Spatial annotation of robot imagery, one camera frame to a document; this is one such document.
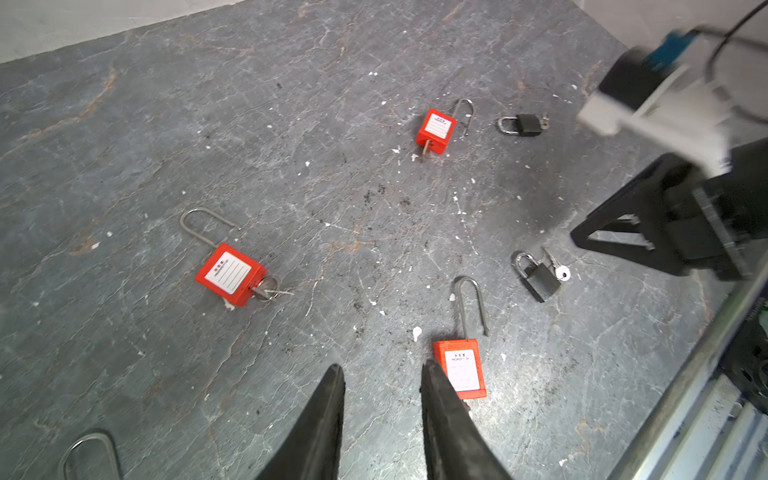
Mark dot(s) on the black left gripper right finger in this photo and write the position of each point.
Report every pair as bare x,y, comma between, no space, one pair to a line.
454,448

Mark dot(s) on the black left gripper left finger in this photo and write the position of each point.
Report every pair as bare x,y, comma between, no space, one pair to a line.
312,448

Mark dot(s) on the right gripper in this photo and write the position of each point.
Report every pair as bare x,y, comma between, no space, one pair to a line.
687,221

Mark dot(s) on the red long-shackle padlock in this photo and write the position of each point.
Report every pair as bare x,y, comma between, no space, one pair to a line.
460,359

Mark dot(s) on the black padlock near key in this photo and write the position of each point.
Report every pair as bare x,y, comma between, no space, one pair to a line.
536,277

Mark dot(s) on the small black padlock far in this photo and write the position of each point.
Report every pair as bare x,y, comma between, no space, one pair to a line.
522,125

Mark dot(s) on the small red padlock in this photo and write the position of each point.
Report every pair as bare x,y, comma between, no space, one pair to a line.
437,129

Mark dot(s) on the steel shackle lower left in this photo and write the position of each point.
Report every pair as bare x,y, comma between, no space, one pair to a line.
91,455

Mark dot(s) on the silver key with ring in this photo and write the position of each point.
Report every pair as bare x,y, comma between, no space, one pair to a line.
562,272

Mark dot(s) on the red padlock with key ring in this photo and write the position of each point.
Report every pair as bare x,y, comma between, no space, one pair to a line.
230,274

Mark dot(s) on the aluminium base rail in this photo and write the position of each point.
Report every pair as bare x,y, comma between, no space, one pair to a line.
711,422

